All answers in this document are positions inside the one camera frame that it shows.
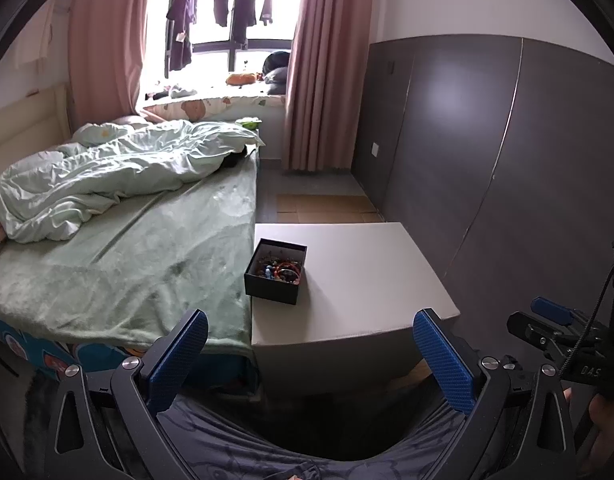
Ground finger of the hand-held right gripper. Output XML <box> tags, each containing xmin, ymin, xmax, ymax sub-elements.
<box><xmin>507</xmin><ymin>312</ymin><xmax>565</xmax><ymax>361</ymax></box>
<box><xmin>531</xmin><ymin>297</ymin><xmax>588</xmax><ymax>330</ymax></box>

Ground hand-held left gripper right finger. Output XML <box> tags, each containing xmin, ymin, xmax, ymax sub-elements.
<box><xmin>413</xmin><ymin>308</ymin><xmax>578</xmax><ymax>480</ymax></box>

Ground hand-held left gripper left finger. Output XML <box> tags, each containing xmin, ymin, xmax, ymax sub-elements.
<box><xmin>50</xmin><ymin>308</ymin><xmax>210</xmax><ymax>480</ymax></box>

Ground black jewelry box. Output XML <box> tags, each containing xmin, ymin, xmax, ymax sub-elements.
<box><xmin>244</xmin><ymin>239</ymin><xmax>308</xmax><ymax>306</ymax></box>

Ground person's right hand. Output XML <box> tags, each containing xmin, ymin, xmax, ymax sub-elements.
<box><xmin>562</xmin><ymin>390</ymin><xmax>614</xmax><ymax>476</ymax></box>

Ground bed with green sheet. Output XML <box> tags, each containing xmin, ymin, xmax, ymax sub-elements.
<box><xmin>0</xmin><ymin>125</ymin><xmax>265</xmax><ymax>393</ymax></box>

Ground white table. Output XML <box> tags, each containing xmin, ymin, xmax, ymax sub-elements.
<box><xmin>250</xmin><ymin>222</ymin><xmax>461</xmax><ymax>396</ymax></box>

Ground person's grey patterned pants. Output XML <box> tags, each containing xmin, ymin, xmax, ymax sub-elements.
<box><xmin>154</xmin><ymin>387</ymin><xmax>488</xmax><ymax>480</ymax></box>

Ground flat brown cardboard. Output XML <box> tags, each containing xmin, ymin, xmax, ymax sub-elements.
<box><xmin>276</xmin><ymin>194</ymin><xmax>384</xmax><ymax>224</ymax></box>

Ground pale green quilt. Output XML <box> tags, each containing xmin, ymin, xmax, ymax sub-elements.
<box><xmin>0</xmin><ymin>120</ymin><xmax>266</xmax><ymax>245</ymax></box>

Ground printed bed pillow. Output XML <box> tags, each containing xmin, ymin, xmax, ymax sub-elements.
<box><xmin>71</xmin><ymin>115</ymin><xmax>154</xmax><ymax>147</ymax></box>

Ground printed window seat cushion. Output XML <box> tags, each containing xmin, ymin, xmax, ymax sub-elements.
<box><xmin>137</xmin><ymin>92</ymin><xmax>288</xmax><ymax>123</ymax></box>

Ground beige padded headboard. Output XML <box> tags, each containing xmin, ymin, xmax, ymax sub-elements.
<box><xmin>0</xmin><ymin>82</ymin><xmax>71</xmax><ymax>177</ymax></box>

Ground dark pillow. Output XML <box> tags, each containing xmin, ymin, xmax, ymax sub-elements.
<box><xmin>261</xmin><ymin>50</ymin><xmax>291</xmax><ymax>96</ymax></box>

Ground pink curtain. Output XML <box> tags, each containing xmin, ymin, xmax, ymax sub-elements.
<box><xmin>67</xmin><ymin>0</ymin><xmax>156</xmax><ymax>128</ymax></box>
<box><xmin>282</xmin><ymin>0</ymin><xmax>375</xmax><ymax>173</ymax></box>

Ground hanging purple shirt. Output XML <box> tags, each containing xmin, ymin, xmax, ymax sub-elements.
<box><xmin>165</xmin><ymin>0</ymin><xmax>198</xmax><ymax>72</ymax></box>

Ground hanging dark shirt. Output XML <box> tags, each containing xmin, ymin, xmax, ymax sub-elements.
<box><xmin>230</xmin><ymin>0</ymin><xmax>266</xmax><ymax>47</ymax></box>

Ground black cable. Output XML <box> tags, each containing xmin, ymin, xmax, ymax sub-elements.
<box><xmin>587</xmin><ymin>265</ymin><xmax>614</xmax><ymax>333</ymax></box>

